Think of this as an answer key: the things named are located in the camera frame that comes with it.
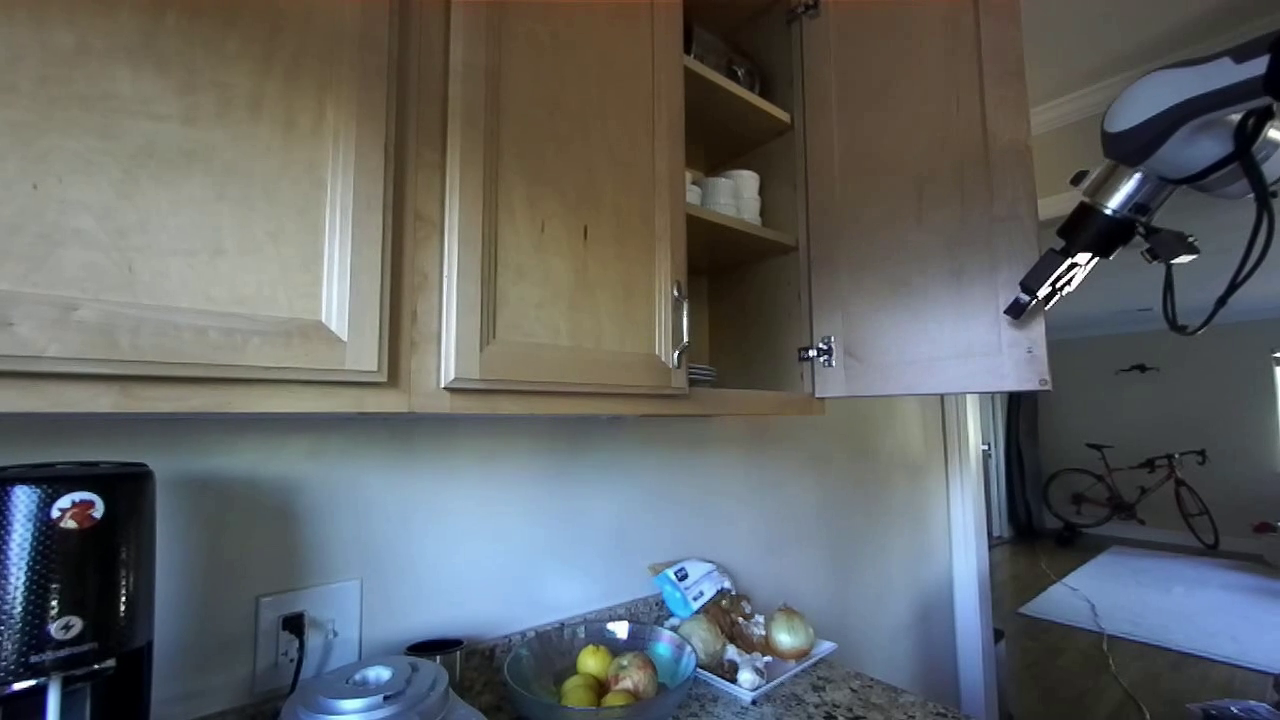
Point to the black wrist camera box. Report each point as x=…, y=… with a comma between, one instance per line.
x=1168, y=246

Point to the white rectangular tray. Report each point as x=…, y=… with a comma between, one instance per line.
x=737, y=690

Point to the white floor rug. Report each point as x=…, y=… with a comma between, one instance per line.
x=1175, y=606

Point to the wide wooden cupboard door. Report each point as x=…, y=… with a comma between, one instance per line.
x=173, y=173

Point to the white wall outlet plate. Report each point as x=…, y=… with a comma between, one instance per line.
x=335, y=620

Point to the black coffee maker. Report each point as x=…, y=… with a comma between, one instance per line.
x=80, y=613

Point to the silver kettle lid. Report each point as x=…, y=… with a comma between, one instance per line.
x=374, y=684

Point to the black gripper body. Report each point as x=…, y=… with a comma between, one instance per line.
x=1096, y=236

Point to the blue white packet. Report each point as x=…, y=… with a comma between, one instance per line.
x=689, y=586

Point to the yellow lemon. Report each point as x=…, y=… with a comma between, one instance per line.
x=599, y=660
x=619, y=696
x=581, y=690

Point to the white door frame trim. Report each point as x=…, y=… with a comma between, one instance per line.
x=964, y=562

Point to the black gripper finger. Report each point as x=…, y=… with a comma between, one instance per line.
x=1033, y=295
x=1069, y=276

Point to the wooden wall cupboard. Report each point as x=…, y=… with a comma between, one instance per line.
x=422, y=201

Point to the black power plug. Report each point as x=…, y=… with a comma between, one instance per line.
x=294, y=624

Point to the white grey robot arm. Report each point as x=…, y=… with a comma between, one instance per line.
x=1186, y=113

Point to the narrow wooden cupboard door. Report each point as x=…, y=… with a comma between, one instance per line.
x=563, y=201
x=922, y=201

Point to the yellow onion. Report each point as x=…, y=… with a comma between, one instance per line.
x=788, y=633
x=703, y=640

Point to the black bicycle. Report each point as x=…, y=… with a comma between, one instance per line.
x=1198, y=512

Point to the brown onion skins pile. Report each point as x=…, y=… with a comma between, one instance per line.
x=737, y=620

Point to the white garlic pieces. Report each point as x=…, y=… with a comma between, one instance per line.
x=750, y=678

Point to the red yellow apple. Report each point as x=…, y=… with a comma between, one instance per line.
x=634, y=678

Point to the clear glass fruit bowl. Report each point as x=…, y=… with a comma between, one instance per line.
x=665, y=655

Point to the white mug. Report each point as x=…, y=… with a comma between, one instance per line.
x=734, y=199

